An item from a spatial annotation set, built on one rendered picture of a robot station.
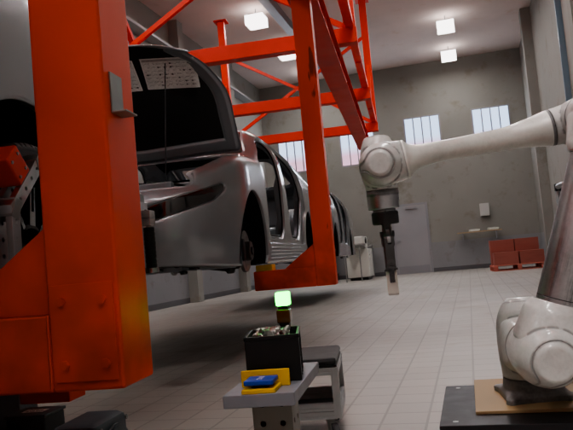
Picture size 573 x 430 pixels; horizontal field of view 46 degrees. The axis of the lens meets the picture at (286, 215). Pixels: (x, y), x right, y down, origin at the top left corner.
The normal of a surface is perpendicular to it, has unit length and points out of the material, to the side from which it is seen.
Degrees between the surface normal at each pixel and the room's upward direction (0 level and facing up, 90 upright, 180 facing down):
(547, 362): 99
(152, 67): 143
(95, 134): 90
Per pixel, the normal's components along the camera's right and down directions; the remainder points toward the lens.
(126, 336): 0.98, -0.10
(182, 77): -0.05, 0.74
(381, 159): -0.29, 0.04
